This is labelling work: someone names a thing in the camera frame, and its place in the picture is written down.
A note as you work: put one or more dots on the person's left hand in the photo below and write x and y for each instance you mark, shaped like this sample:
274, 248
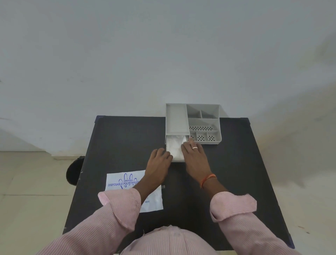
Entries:
157, 165

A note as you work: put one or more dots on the person's right hand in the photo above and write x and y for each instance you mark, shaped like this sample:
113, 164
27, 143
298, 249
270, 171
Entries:
198, 164

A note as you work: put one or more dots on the person's left fingers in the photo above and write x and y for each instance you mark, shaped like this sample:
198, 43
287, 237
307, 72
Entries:
164, 155

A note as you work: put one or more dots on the person's right fingers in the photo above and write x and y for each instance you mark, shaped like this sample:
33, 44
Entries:
191, 149

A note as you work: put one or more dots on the white plastic gloves bundle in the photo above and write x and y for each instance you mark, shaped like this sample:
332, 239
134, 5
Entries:
174, 147

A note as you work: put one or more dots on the grey organizer drawer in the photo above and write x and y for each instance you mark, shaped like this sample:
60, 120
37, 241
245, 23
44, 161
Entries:
176, 159

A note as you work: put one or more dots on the person's right forearm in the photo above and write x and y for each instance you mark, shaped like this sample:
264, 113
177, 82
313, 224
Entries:
214, 187

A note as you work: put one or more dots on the person's left forearm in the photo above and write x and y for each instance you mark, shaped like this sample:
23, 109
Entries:
149, 189

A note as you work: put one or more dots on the grey compartment organizer box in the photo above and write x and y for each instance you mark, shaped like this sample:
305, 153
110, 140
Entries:
176, 119

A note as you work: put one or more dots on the orange thread wristband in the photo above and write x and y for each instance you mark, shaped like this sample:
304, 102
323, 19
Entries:
208, 180

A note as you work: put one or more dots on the white glove packet blue print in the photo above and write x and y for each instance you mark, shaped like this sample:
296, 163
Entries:
118, 181

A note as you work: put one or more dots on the pink striped shirt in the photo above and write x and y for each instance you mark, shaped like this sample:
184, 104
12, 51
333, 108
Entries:
168, 239

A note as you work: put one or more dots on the black round stool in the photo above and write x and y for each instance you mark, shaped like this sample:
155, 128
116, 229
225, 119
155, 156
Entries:
74, 170

